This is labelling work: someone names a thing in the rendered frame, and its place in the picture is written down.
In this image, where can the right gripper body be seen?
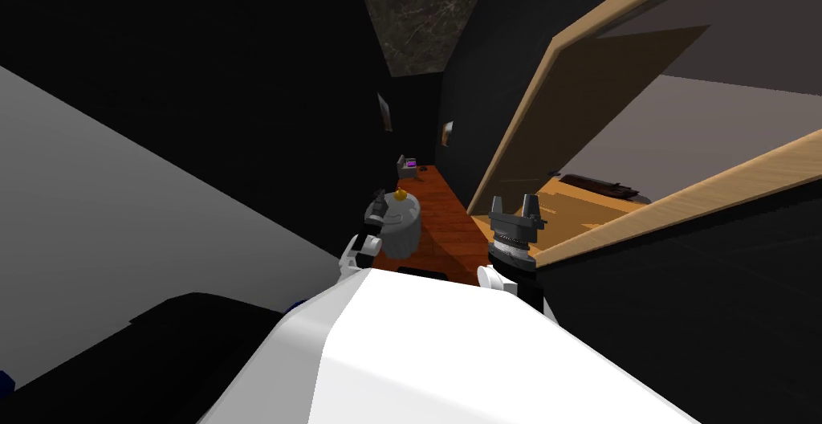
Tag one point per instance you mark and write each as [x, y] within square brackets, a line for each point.
[514, 226]

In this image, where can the grey cylinder with yellow ball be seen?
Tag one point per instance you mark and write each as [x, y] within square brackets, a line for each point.
[401, 228]

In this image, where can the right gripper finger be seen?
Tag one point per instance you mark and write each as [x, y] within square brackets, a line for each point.
[530, 207]
[496, 205]

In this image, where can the framed wall picture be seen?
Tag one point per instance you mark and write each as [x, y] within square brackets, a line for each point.
[447, 133]
[384, 112]

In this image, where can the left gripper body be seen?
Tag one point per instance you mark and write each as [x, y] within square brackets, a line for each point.
[376, 211]

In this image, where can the dark brown bed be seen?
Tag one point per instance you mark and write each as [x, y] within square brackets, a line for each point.
[600, 186]

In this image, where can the grey armchair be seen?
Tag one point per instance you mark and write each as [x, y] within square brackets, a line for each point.
[406, 167]

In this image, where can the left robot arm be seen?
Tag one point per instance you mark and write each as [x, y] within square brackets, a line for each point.
[361, 243]

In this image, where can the tan wooden door leaf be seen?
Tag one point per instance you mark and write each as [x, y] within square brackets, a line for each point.
[578, 103]

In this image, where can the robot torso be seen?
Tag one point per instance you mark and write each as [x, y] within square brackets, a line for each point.
[449, 360]

